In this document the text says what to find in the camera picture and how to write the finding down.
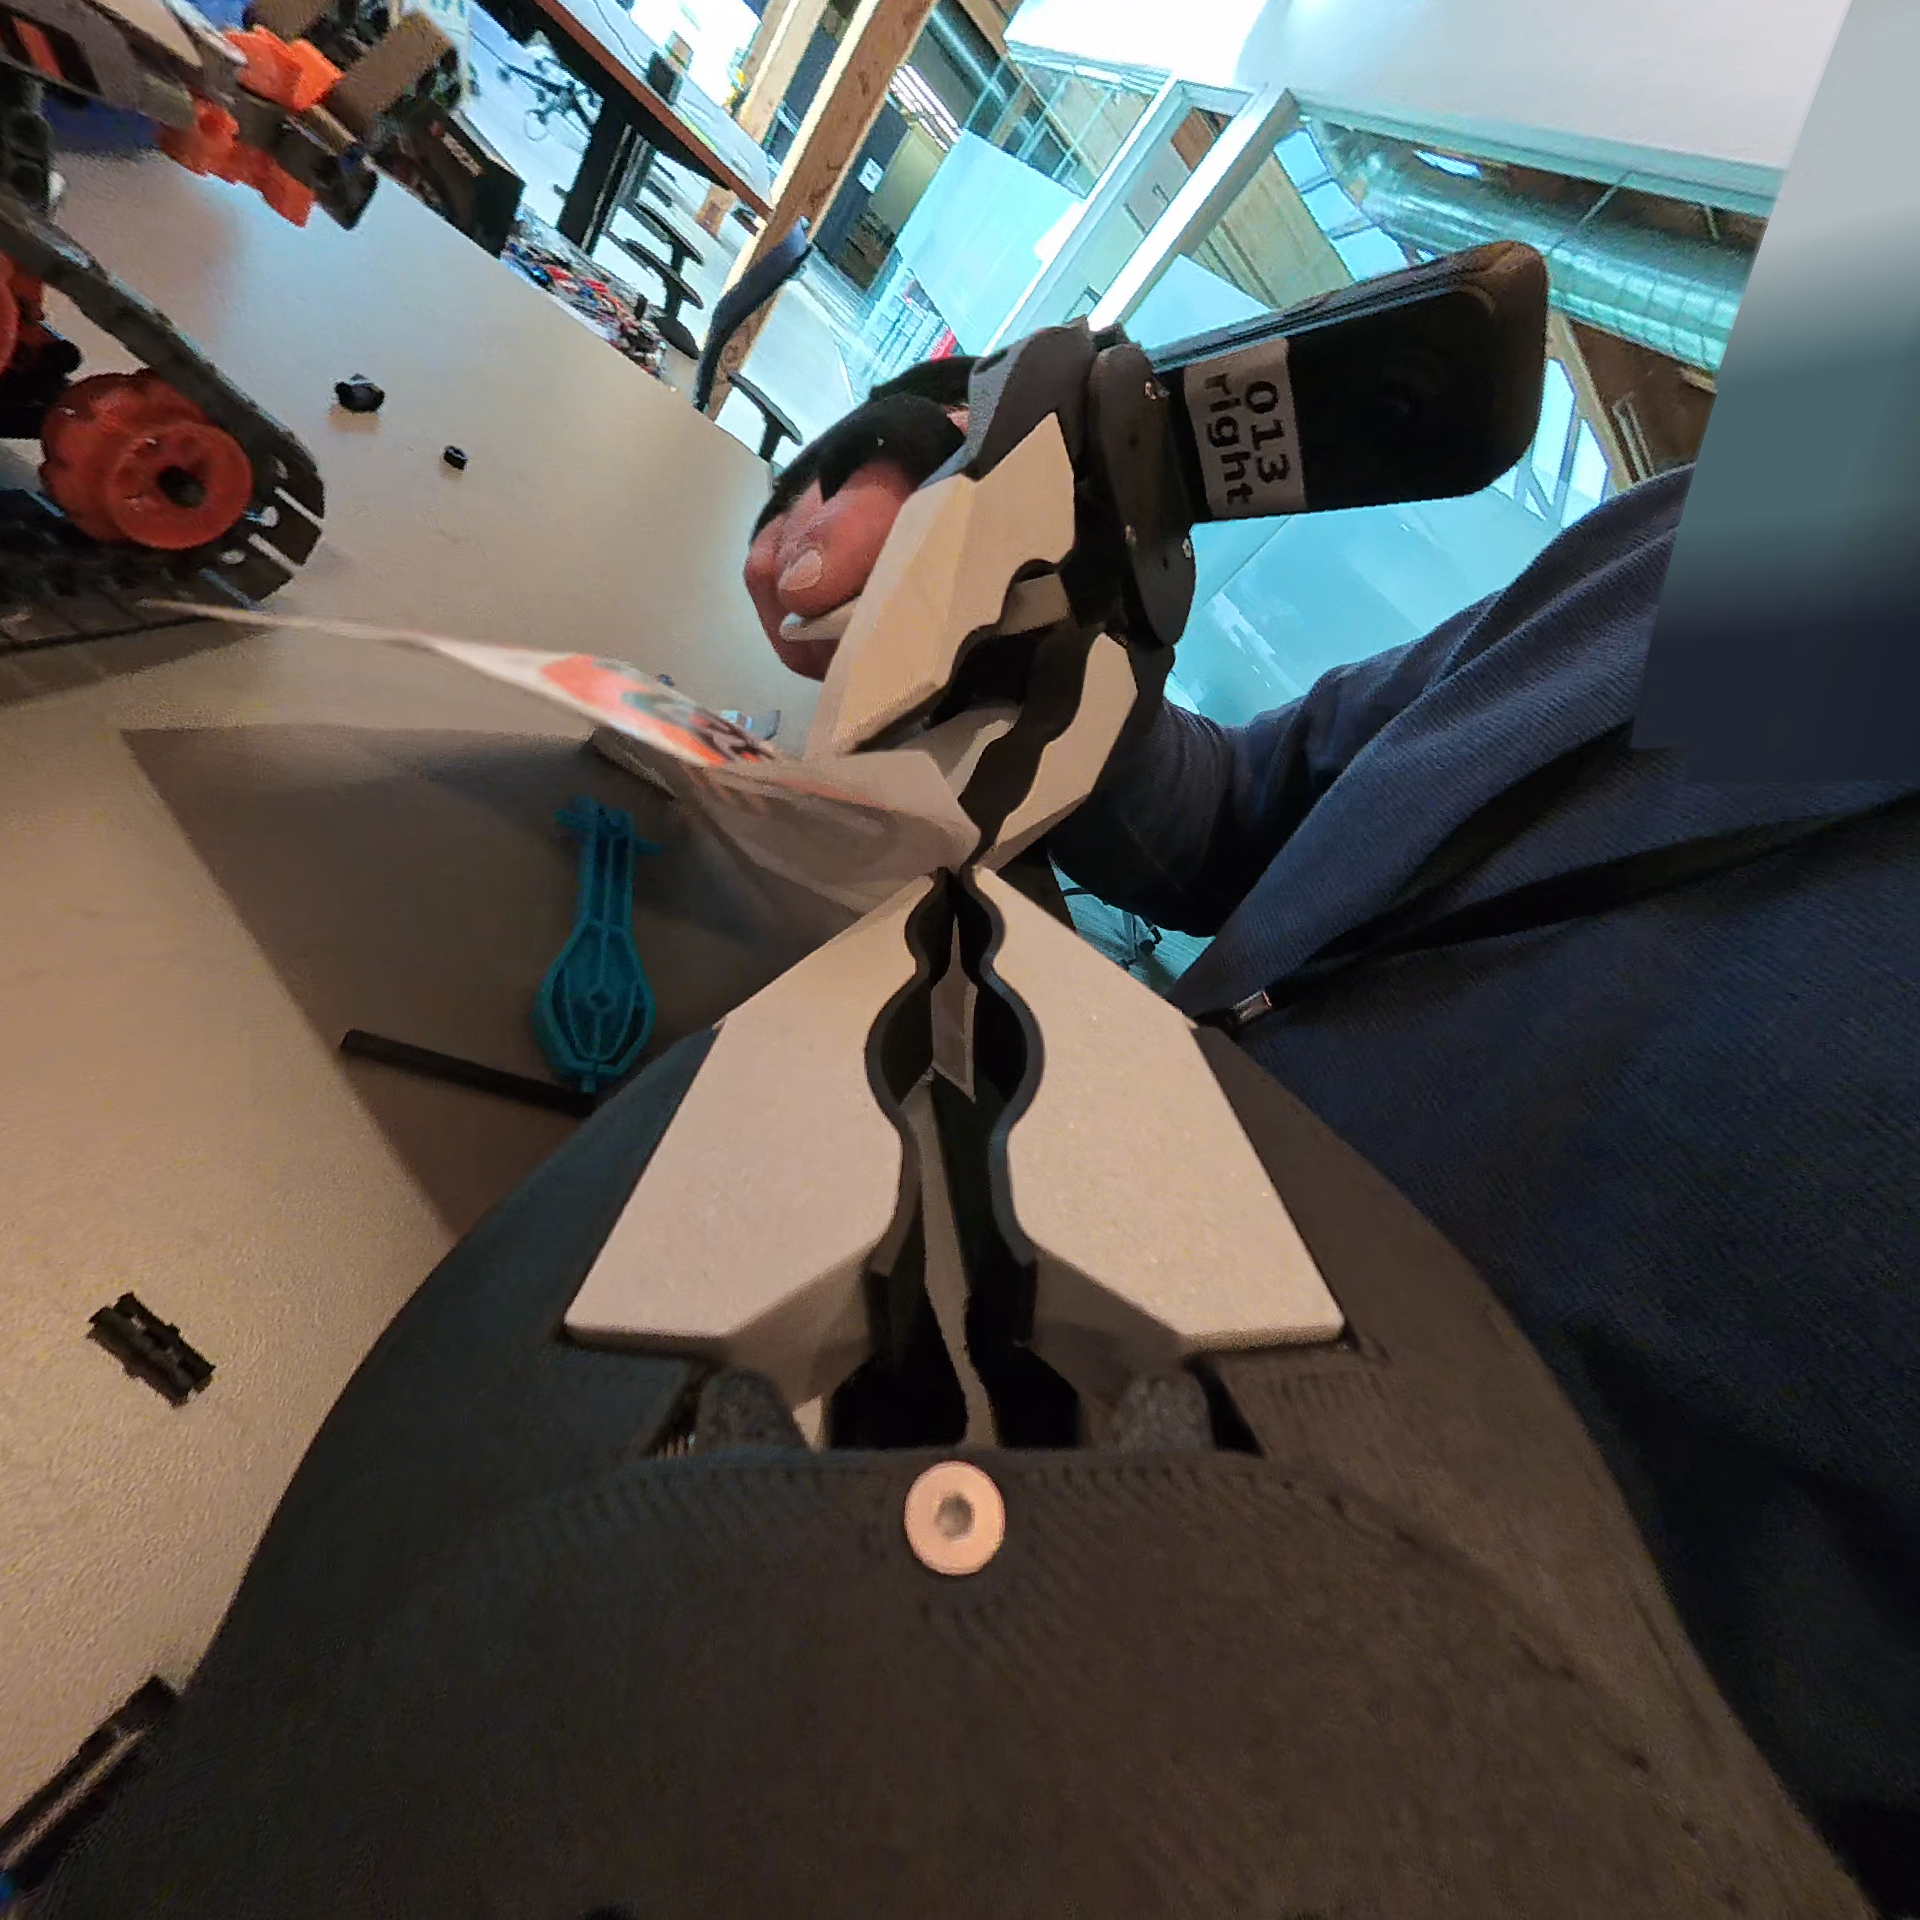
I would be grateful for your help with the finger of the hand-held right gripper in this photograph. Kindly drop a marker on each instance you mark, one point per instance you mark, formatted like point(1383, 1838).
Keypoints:
point(1079, 737)
point(943, 600)

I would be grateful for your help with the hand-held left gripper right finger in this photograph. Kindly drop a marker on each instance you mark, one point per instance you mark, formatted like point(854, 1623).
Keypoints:
point(1171, 1201)

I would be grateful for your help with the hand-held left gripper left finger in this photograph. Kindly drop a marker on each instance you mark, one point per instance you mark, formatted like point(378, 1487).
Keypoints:
point(735, 1201)

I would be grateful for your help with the blue plastic brick tool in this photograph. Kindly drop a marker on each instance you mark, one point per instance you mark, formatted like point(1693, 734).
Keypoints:
point(593, 989)

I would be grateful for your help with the robot sticker sheet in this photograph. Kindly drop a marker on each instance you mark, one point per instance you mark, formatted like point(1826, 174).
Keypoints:
point(838, 840)

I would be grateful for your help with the grey orange tracked toy robot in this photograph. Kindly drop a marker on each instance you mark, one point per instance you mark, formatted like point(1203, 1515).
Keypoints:
point(150, 464)

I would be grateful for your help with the person's right forearm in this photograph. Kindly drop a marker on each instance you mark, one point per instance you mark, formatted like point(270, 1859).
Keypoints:
point(1171, 811)

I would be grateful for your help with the person's right hand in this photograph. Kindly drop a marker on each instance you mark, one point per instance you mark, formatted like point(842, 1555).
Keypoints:
point(818, 562)

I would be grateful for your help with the black thin axle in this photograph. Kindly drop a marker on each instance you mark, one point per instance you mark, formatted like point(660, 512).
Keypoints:
point(465, 1072)

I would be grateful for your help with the black office chair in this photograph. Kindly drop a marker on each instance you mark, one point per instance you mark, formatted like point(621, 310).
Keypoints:
point(750, 315)

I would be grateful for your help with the pile of toy bricks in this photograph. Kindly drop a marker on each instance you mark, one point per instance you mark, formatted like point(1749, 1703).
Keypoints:
point(585, 284)

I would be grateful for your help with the brown far desk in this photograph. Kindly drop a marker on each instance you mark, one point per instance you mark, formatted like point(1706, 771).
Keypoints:
point(645, 107)

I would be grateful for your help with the short black pin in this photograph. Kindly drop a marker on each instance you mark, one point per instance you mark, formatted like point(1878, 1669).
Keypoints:
point(150, 1343)

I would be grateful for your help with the black plastic connector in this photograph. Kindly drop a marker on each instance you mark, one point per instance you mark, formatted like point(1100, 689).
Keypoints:
point(357, 393)

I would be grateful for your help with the black car model box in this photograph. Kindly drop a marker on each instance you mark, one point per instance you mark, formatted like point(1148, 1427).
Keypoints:
point(465, 174)

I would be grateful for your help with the silver ventilation duct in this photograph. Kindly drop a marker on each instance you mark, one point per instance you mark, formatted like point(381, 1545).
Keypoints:
point(1620, 270)

